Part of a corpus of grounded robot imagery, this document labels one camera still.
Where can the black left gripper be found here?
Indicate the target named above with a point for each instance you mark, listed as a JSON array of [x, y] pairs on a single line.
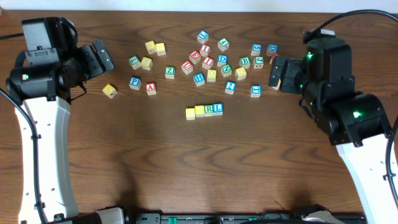
[[91, 60]]

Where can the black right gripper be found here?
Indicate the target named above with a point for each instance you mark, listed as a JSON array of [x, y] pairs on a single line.
[[294, 75]]

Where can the blue l block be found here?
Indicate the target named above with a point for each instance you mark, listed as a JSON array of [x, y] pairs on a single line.
[[217, 109], [203, 36]]

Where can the green R block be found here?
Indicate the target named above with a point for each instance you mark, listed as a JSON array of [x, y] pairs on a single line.
[[209, 110]]

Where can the yellow O block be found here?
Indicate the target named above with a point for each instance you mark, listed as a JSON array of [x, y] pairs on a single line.
[[199, 111]]

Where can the yellow C block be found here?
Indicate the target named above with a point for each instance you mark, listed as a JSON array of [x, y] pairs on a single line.
[[190, 114]]

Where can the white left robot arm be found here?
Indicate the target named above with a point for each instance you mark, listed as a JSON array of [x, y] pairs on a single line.
[[39, 87]]

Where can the yellow block far right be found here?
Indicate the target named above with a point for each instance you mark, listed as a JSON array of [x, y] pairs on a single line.
[[277, 86]]

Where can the blue D block right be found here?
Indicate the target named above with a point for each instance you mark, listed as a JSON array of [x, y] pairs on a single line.
[[272, 50]]

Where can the blue d block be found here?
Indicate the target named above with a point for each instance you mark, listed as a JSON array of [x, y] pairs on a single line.
[[272, 50], [222, 60]]

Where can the yellow K block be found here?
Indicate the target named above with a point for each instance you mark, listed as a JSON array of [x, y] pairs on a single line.
[[110, 91]]

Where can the green J block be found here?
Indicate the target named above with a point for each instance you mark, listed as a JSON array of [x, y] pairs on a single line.
[[258, 62]]

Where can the blue T block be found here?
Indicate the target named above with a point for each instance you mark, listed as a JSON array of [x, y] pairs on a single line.
[[256, 91]]

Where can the blue 5 block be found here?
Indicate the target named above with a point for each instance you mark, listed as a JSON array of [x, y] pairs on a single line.
[[256, 49]]

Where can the green B block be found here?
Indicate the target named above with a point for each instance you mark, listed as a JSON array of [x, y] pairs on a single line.
[[245, 62]]

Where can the blue P block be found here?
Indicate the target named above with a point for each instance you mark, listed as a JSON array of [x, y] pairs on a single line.
[[135, 83]]

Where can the yellow G block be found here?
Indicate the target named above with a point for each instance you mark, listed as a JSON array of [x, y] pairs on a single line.
[[240, 73]]

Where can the yellow block near gripper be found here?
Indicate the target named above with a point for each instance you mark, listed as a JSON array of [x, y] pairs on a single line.
[[146, 63]]

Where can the yellow W block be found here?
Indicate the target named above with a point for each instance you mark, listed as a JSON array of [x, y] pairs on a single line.
[[150, 46]]

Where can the blue 2 block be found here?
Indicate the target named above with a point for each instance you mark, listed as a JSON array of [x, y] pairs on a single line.
[[230, 87]]

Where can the green N block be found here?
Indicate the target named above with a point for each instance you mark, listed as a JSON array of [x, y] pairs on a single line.
[[226, 70]]

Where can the red A block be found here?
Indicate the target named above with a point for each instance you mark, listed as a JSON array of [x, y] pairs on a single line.
[[151, 88]]

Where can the yellow S block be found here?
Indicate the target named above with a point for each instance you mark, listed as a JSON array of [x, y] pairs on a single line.
[[160, 49]]

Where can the green 4 block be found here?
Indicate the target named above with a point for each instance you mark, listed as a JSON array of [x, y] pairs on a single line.
[[223, 44]]

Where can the green Z block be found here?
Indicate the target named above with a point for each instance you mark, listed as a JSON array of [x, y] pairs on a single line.
[[170, 72]]

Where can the red I block lower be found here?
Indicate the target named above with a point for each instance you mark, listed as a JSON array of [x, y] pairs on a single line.
[[207, 62]]

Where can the red i block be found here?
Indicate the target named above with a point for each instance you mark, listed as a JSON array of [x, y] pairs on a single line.
[[205, 50], [207, 62]]

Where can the red I block upper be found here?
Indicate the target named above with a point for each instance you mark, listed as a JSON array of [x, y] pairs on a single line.
[[205, 50]]

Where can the blue H block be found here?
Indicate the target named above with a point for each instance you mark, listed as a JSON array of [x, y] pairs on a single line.
[[199, 79]]

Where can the red U block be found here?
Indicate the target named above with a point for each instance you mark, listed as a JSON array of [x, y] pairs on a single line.
[[187, 67]]

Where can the red E block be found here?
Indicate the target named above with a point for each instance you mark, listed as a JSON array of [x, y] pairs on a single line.
[[194, 57]]

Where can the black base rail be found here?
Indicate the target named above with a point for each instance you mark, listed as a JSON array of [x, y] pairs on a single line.
[[267, 217]]

